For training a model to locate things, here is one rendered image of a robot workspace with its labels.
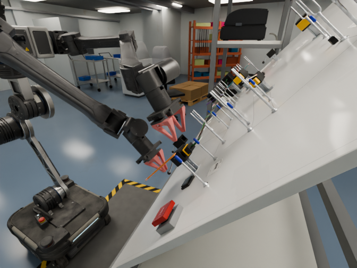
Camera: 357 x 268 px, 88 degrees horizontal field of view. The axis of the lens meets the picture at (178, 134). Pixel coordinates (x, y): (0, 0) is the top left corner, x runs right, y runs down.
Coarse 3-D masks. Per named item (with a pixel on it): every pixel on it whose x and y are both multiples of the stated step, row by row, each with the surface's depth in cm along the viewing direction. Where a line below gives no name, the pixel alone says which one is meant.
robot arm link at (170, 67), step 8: (128, 64) 51; (136, 64) 50; (160, 64) 51; (168, 64) 51; (176, 64) 53; (136, 72) 50; (168, 72) 51; (176, 72) 53; (136, 80) 51; (168, 80) 52
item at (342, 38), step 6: (300, 0) 43; (312, 0) 42; (306, 6) 43; (318, 6) 42; (312, 12) 43; (318, 12) 42; (324, 18) 42; (330, 24) 42; (336, 30) 42; (342, 36) 42
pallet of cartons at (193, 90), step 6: (180, 84) 512; (186, 84) 512; (192, 84) 514; (198, 84) 512; (204, 84) 512; (180, 90) 468; (186, 90) 456; (192, 90) 454; (198, 90) 476; (204, 90) 506; (180, 96) 475; (186, 96) 462; (192, 96) 461; (198, 96) 484; (180, 102) 477; (192, 102) 465; (198, 102) 492
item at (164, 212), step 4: (172, 200) 43; (168, 204) 42; (172, 204) 42; (160, 208) 45; (164, 208) 42; (168, 208) 41; (172, 208) 42; (160, 212) 42; (164, 212) 40; (168, 212) 40; (156, 216) 43; (160, 216) 40; (164, 216) 39; (168, 216) 41; (156, 220) 41; (160, 220) 40; (164, 220) 39; (152, 224) 42; (156, 224) 41
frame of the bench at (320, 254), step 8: (304, 192) 90; (304, 200) 86; (304, 208) 82; (304, 216) 78; (312, 216) 78; (312, 224) 74; (312, 232) 71; (312, 240) 68; (320, 240) 68; (312, 248) 66; (320, 248) 66; (320, 256) 63; (320, 264) 61; (328, 264) 61
